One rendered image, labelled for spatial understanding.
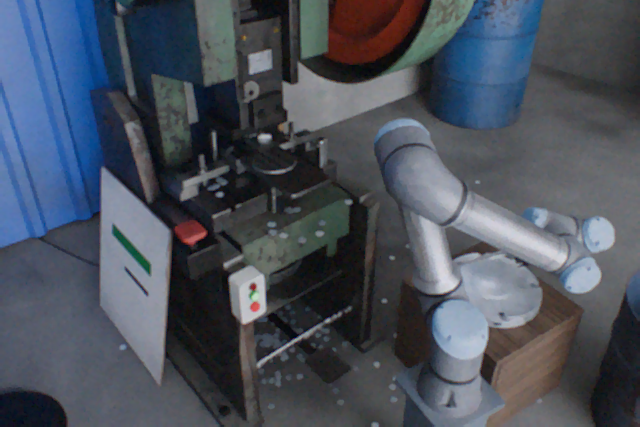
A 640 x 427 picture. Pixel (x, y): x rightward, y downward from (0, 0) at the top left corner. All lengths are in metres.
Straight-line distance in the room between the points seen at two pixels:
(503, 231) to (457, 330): 0.27
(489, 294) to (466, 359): 0.53
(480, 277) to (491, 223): 0.77
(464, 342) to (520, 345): 0.49
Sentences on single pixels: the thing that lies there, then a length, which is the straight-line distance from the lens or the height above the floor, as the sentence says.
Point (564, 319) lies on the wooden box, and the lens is 1.88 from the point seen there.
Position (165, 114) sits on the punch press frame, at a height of 0.87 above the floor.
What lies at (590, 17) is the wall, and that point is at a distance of 4.66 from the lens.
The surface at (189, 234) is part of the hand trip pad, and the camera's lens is 1.40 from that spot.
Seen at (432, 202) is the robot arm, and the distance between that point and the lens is 1.05.
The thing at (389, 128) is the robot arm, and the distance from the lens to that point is 1.17.
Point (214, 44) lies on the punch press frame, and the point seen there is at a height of 1.16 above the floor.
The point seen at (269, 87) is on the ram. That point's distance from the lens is 1.57.
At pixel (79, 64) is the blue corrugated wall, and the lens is 2.64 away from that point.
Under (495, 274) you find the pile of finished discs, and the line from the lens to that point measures 1.90.
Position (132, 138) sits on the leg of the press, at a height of 0.79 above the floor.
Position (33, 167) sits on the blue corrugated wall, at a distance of 2.73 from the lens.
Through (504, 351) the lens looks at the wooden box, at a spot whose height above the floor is 0.35.
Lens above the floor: 1.58
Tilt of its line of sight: 32 degrees down
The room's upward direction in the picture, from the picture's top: straight up
